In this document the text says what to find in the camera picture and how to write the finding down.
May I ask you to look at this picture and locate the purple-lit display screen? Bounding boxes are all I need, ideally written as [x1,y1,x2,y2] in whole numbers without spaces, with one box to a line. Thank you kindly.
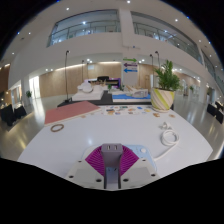
[87,75,122,90]

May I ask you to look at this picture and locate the tall black stand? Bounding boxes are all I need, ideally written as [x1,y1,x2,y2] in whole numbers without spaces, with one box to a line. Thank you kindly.
[63,49,72,103]

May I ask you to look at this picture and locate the white coiled power cable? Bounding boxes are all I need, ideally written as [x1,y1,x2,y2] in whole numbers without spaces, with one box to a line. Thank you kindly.
[152,121,181,162]

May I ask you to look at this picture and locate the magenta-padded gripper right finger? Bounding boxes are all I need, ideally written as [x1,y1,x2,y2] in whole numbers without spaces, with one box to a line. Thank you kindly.
[117,145,160,188]

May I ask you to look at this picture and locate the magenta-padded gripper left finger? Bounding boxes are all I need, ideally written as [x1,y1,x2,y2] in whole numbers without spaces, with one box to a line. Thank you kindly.
[64,145,108,188]

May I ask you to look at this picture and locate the group of dark chairs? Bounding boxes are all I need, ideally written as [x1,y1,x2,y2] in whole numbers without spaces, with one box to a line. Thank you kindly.
[206,101,224,125]
[0,103,28,127]

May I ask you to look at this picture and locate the white sign with coloured arrows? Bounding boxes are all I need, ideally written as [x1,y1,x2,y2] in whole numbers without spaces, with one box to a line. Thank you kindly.
[121,56,140,89]

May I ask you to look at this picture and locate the blue-based architectural model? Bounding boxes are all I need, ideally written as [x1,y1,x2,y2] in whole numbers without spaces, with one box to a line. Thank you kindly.
[111,84,152,104]

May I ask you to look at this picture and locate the potted plant in striped pot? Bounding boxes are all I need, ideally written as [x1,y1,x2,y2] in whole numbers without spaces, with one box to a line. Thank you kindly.
[150,59,181,114]

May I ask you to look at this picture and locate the small grey charger block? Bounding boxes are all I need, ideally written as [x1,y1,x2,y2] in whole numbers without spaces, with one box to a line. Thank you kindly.
[100,143,124,191]

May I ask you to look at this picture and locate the white architectural model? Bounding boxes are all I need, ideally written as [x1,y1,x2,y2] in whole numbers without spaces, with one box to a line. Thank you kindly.
[71,81,105,102]

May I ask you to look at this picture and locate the flat pink board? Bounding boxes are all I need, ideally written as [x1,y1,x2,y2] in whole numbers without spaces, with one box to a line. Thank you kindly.
[44,100,102,127]

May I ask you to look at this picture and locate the wooden ring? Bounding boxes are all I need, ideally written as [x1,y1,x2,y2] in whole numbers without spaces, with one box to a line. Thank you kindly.
[50,123,66,133]

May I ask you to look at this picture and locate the white sheet with colourful stickers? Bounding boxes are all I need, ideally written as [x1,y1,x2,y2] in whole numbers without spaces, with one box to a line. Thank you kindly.
[99,104,153,117]

